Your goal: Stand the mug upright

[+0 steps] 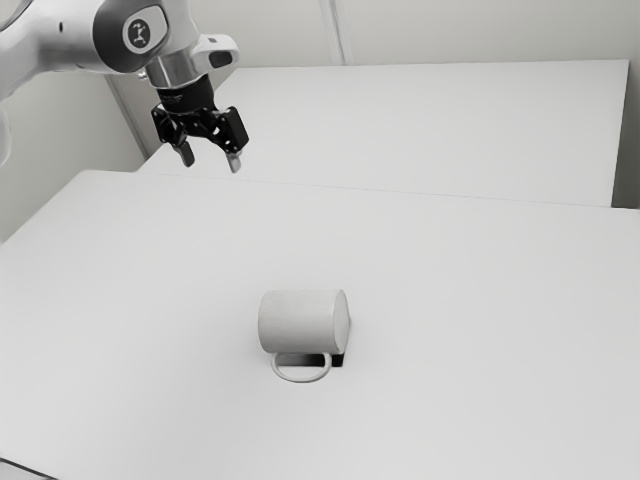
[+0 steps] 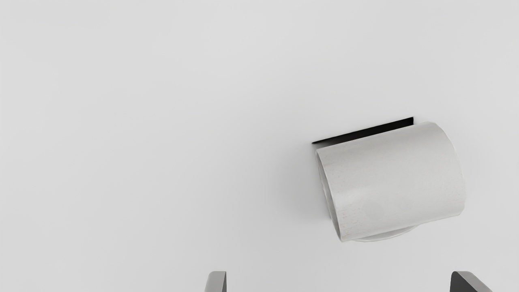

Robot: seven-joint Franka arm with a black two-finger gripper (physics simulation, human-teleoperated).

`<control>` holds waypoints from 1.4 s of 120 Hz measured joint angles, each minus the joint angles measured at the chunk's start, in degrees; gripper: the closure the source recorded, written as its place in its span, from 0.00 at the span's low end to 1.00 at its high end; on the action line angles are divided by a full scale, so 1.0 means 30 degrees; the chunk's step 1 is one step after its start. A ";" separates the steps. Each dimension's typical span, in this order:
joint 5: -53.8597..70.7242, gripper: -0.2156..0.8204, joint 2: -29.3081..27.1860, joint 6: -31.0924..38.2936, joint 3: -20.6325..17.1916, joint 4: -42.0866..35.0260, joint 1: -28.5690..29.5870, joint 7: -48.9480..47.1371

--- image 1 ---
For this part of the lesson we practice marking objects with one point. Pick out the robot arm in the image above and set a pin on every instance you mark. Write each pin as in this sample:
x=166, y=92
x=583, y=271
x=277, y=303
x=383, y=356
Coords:
x=75, y=35

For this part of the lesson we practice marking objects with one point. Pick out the white mug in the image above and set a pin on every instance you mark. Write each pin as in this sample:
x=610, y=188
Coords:
x=303, y=323

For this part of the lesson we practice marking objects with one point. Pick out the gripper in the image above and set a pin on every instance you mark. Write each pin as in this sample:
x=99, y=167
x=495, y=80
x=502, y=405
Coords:
x=191, y=102

